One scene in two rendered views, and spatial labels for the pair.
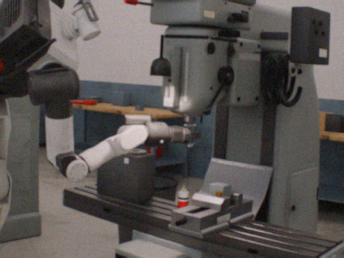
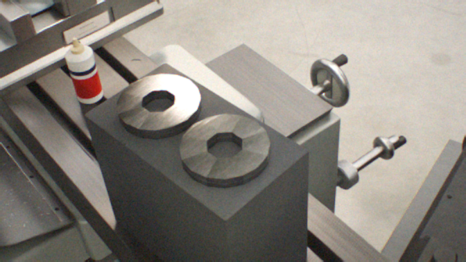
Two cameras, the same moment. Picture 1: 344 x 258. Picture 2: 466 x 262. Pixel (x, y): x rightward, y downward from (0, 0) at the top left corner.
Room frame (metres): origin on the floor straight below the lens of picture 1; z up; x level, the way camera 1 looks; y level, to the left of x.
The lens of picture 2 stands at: (2.73, 0.40, 1.60)
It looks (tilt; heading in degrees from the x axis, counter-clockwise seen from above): 44 degrees down; 196
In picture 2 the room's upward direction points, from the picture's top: 5 degrees counter-clockwise
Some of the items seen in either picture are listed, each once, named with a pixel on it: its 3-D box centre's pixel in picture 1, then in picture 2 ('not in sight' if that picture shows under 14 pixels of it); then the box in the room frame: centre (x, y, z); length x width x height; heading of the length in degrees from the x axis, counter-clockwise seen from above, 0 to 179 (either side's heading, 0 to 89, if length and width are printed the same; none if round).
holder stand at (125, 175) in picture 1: (125, 172); (200, 186); (2.25, 0.22, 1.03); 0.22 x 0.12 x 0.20; 58
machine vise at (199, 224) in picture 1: (213, 209); (51, 10); (1.88, -0.14, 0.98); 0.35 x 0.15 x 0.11; 143
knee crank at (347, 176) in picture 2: not in sight; (370, 156); (1.68, 0.40, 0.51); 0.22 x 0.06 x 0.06; 141
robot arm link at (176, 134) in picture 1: (167, 135); not in sight; (1.96, 0.04, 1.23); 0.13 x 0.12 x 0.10; 29
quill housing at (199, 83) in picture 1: (193, 70); not in sight; (2.01, -0.04, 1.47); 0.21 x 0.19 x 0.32; 51
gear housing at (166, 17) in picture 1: (202, 14); not in sight; (2.04, -0.07, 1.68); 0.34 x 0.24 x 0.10; 141
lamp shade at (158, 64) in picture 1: (160, 66); not in sight; (1.83, 0.07, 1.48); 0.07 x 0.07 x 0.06
